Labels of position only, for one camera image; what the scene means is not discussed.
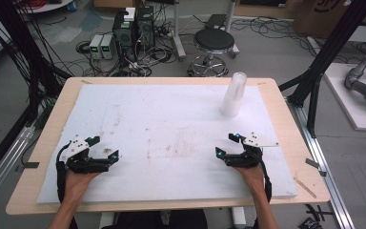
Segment white table leg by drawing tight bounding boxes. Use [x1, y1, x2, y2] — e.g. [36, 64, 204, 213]
[231, 206, 248, 229]
[98, 211, 116, 229]

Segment black frame with cables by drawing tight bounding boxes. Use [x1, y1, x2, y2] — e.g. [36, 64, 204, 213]
[0, 0, 73, 189]

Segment light wooden table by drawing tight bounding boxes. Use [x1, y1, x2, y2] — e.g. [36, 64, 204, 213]
[5, 76, 332, 217]

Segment white foam mat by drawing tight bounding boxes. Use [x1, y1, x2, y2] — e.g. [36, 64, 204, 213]
[36, 84, 298, 205]

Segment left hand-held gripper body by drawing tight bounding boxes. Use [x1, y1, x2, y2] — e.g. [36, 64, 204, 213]
[64, 135, 111, 175]

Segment black round stool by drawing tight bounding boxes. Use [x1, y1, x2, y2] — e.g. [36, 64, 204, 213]
[187, 28, 236, 78]

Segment grey metal stand leg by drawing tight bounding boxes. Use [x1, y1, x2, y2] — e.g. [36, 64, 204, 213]
[171, 0, 188, 62]
[224, 0, 241, 59]

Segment black computer tower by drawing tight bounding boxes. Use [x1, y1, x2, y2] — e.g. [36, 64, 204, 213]
[135, 5, 156, 50]
[112, 10, 138, 62]

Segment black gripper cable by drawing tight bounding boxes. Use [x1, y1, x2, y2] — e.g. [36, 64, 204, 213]
[257, 156, 273, 203]
[55, 141, 72, 204]

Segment black metal frame post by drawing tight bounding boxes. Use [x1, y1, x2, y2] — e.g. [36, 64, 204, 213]
[278, 0, 366, 138]

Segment person's dark lap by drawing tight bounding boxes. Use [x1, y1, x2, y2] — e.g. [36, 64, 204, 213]
[101, 209, 210, 229]

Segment aluminium floor rail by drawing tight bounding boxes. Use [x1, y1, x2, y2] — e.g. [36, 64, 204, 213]
[286, 97, 357, 229]
[0, 124, 36, 213]

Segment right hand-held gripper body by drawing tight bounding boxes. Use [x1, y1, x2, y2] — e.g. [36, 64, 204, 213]
[223, 132, 280, 169]

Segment person's right hand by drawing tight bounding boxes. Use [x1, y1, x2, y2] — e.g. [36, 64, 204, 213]
[234, 165, 267, 200]

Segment person's left hand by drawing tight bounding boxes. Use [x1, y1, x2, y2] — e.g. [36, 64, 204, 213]
[63, 169, 101, 205]

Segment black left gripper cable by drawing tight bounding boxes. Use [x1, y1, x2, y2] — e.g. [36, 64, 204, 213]
[55, 141, 72, 204]

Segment white floor board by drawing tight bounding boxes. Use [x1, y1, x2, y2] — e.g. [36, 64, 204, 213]
[323, 62, 366, 133]

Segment white small box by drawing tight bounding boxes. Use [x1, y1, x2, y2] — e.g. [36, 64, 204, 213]
[123, 7, 137, 23]

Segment thin wooden stick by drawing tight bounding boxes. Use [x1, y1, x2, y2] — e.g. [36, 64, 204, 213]
[293, 176, 318, 199]

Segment stack of clear plastic cups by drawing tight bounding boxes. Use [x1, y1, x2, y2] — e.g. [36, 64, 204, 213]
[220, 72, 249, 118]

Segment black flat device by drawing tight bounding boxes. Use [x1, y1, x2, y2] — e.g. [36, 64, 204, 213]
[204, 13, 229, 31]

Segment grey power supply unit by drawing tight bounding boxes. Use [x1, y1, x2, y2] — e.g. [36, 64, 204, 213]
[89, 33, 105, 60]
[100, 33, 115, 60]

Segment brown cardboard box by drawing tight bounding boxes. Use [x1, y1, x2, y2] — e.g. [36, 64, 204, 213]
[293, 0, 353, 40]

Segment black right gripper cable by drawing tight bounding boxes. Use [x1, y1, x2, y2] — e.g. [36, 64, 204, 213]
[257, 156, 273, 203]

